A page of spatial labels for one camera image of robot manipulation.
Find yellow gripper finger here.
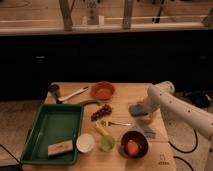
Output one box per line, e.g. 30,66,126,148
142,112,156,124

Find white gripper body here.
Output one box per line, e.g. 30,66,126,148
139,98,159,116

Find blue sponge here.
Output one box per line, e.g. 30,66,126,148
129,104,145,117

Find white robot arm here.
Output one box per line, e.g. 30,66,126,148
141,81,213,171

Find dark bowl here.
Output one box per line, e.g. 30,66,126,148
121,131,149,159

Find red bowl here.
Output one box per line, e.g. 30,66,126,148
91,81,115,100

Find blue cloth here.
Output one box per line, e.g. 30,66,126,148
132,120,156,138

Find orange ball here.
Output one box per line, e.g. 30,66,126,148
126,140,139,156

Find silver fork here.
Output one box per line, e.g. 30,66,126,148
101,120,131,126

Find purple grapes toy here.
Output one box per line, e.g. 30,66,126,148
91,104,112,121

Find green cup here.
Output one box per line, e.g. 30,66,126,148
100,135,115,152

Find yellow banana toy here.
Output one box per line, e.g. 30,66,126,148
94,121,109,136

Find white cup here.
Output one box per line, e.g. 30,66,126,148
76,133,95,153

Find green plastic tray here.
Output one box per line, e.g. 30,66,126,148
20,104,84,165

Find wooden block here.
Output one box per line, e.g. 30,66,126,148
48,140,73,156

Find black cable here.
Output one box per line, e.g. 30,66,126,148
168,129,199,154

